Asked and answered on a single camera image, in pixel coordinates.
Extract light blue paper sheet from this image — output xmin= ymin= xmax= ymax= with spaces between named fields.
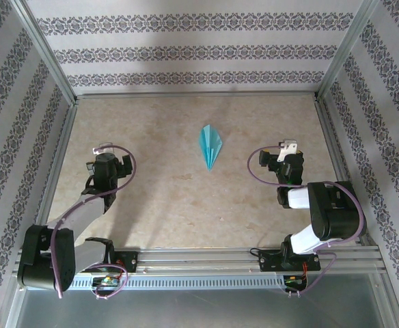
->
xmin=198 ymin=124 xmax=225 ymax=172

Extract grey metal sheet panel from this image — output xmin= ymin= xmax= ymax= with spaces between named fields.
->
xmin=4 ymin=273 xmax=399 ymax=328

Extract small electronics board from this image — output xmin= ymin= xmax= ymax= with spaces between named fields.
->
xmin=92 ymin=276 xmax=120 ymax=287
xmin=283 ymin=275 xmax=308 ymax=286

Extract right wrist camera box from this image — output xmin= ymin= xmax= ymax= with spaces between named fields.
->
xmin=277 ymin=137 xmax=297 ymax=161

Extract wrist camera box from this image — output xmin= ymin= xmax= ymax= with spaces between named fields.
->
xmin=92 ymin=142 xmax=114 ymax=154
xmin=277 ymin=137 xmax=297 ymax=161

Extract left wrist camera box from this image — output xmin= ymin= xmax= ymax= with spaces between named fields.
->
xmin=92 ymin=142 xmax=114 ymax=154

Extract aluminium side rail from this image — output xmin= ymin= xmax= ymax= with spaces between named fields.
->
xmin=28 ymin=98 xmax=79 ymax=250
xmin=314 ymin=95 xmax=371 ymax=247

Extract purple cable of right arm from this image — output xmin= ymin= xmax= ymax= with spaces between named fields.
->
xmin=247 ymin=143 xmax=366 ymax=298

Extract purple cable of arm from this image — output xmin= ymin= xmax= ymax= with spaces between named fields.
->
xmin=247 ymin=143 xmax=366 ymax=298
xmin=50 ymin=144 xmax=139 ymax=301

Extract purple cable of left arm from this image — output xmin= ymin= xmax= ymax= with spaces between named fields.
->
xmin=50 ymin=144 xmax=139 ymax=301

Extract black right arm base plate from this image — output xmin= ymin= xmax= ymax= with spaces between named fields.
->
xmin=258 ymin=249 xmax=322 ymax=273

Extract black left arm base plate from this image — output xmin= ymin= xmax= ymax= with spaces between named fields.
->
xmin=78 ymin=251 xmax=139 ymax=274

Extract aluminium rail below patterned wall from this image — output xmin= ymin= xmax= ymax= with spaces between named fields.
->
xmin=74 ymin=90 xmax=320 ymax=100

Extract aluminium corner post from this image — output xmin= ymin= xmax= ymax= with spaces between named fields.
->
xmin=10 ymin=0 xmax=79 ymax=105
xmin=315 ymin=0 xmax=381 ymax=102

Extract long aluminium base rail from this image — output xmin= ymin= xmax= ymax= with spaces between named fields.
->
xmin=12 ymin=247 xmax=388 ymax=276

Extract slotted grey cable duct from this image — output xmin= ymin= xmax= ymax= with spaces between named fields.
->
xmin=72 ymin=275 xmax=288 ymax=291

